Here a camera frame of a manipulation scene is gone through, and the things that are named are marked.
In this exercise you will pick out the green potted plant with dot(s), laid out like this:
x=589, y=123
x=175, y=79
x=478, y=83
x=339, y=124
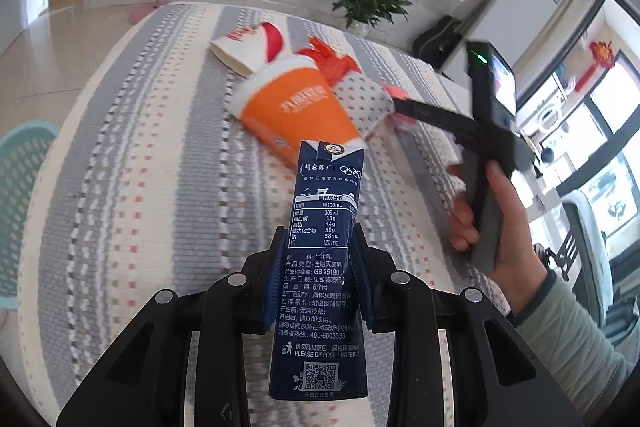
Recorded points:
x=363, y=15

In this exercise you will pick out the grey green sleeve forearm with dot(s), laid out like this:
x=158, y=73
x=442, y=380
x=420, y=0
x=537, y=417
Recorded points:
x=565, y=338

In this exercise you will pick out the grey chair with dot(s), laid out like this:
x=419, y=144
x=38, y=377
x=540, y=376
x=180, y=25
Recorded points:
x=582, y=263

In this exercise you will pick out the white refrigerator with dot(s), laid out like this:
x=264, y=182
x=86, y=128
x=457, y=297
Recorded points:
x=511, y=26

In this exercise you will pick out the orange plastic bag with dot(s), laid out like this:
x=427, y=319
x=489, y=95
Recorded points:
x=333, y=66

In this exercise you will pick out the red white paper cup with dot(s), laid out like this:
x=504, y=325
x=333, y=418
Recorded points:
x=249, y=49

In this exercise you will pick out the dark blue milk carton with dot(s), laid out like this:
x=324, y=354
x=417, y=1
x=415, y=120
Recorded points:
x=318, y=348

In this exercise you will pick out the orange paper cup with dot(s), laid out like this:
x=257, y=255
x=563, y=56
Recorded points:
x=289, y=101

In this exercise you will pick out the teal plastic basket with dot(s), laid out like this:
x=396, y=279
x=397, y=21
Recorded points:
x=23, y=151

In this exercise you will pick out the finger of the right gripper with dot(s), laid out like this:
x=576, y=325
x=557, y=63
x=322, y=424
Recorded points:
x=395, y=92

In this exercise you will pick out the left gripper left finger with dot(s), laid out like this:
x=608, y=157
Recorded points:
x=140, y=380

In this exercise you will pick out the striped woven rug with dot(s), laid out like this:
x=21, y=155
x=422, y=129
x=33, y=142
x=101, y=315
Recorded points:
x=152, y=184

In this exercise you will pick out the white dotted paper cup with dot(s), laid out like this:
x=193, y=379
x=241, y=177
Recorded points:
x=365, y=101

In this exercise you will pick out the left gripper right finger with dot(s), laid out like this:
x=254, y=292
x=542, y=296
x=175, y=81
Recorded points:
x=497, y=380

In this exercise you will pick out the black guitar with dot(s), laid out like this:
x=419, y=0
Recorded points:
x=435, y=45

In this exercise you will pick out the red chinese knot decoration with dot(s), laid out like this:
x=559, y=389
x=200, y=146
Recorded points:
x=602, y=57

